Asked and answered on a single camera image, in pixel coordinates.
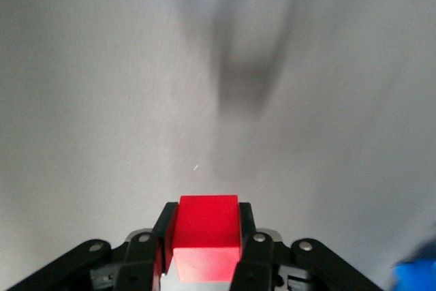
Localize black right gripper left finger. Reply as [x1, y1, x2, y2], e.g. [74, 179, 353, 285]
[5, 201, 178, 291]

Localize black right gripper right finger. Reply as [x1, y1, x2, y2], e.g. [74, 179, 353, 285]
[230, 201, 384, 291]

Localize small red cube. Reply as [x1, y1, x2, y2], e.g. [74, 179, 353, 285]
[164, 194, 243, 286]

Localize blue plastic storage bin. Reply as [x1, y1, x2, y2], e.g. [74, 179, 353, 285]
[390, 234, 436, 291]

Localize dark grey table mat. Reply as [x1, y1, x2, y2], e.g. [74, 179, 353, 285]
[0, 0, 436, 291]

